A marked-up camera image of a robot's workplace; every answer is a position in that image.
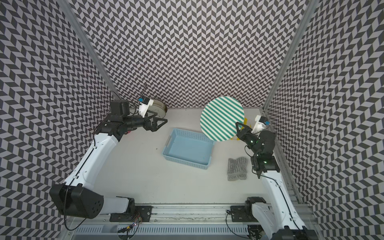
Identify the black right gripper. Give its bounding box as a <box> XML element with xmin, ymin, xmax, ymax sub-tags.
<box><xmin>235</xmin><ymin>121</ymin><xmax>261</xmax><ymax>156</ymax></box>

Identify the yellow striped round plate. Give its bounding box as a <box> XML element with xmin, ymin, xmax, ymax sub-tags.
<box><xmin>231</xmin><ymin>118</ymin><xmax>250</xmax><ymax>141</ymax></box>

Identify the green striped round plate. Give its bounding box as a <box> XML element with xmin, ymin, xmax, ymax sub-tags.
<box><xmin>200</xmin><ymin>96</ymin><xmax>245</xmax><ymax>142</ymax></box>

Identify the grey striped fluffy cloth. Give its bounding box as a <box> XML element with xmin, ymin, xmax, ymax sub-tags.
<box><xmin>227</xmin><ymin>157</ymin><xmax>248</xmax><ymax>182</ymax></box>

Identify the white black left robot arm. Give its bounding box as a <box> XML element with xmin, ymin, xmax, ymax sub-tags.
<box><xmin>50</xmin><ymin>97</ymin><xmax>167</xmax><ymax>219</ymax></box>

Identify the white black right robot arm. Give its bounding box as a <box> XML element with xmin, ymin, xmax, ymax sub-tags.
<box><xmin>236</xmin><ymin>122</ymin><xmax>319</xmax><ymax>240</ymax></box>

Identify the silver metal plate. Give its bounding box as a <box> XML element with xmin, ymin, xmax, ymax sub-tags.
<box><xmin>149</xmin><ymin>100</ymin><xmax>168</xmax><ymax>118</ymax></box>

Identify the light blue plastic basket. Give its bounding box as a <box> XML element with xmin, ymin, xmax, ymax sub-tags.
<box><xmin>162</xmin><ymin>128</ymin><xmax>215</xmax><ymax>170</ymax></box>

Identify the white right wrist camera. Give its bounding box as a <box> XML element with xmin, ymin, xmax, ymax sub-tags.
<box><xmin>252</xmin><ymin>115</ymin><xmax>270</xmax><ymax>134</ymax></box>

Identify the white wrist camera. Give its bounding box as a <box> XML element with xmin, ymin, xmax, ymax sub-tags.
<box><xmin>252</xmin><ymin>115</ymin><xmax>270</xmax><ymax>134</ymax></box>
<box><xmin>138</xmin><ymin>97</ymin><xmax>154</xmax><ymax>118</ymax></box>

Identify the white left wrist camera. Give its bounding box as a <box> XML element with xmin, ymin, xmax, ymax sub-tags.
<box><xmin>138</xmin><ymin>97</ymin><xmax>154</xmax><ymax>118</ymax></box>

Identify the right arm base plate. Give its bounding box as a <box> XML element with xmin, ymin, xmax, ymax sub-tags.
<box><xmin>230</xmin><ymin>206</ymin><xmax>257</xmax><ymax>223</ymax></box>

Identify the aluminium front rail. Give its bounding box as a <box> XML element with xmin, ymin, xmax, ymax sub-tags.
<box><xmin>68</xmin><ymin>203</ymin><xmax>318</xmax><ymax>227</ymax></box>

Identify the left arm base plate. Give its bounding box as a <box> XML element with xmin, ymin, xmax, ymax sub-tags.
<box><xmin>110</xmin><ymin>205</ymin><xmax>153</xmax><ymax>223</ymax></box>

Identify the aluminium corner post left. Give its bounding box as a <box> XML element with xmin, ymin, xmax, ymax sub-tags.
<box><xmin>57</xmin><ymin>0</ymin><xmax>122</xmax><ymax>100</ymax></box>

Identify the aluminium corner post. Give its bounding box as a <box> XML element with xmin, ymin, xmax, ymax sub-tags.
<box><xmin>57</xmin><ymin>0</ymin><xmax>122</xmax><ymax>100</ymax></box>
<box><xmin>262</xmin><ymin>0</ymin><xmax>320</xmax><ymax>111</ymax></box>

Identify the aluminium corner post right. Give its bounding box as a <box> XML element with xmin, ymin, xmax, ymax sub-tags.
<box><xmin>262</xmin><ymin>0</ymin><xmax>320</xmax><ymax>111</ymax></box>

